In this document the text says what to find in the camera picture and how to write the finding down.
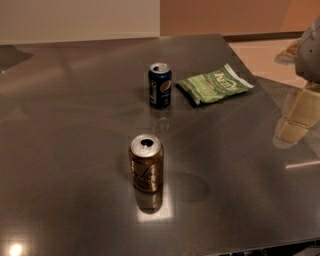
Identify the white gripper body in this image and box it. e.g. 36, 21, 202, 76
295, 16, 320, 82

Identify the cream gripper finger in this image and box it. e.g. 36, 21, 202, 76
276, 82, 320, 144

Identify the blue pepsi can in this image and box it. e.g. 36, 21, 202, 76
148, 62, 172, 109

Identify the orange soda can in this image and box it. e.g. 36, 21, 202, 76
128, 134, 164, 193

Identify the green chip bag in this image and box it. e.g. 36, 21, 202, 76
177, 64, 253, 105

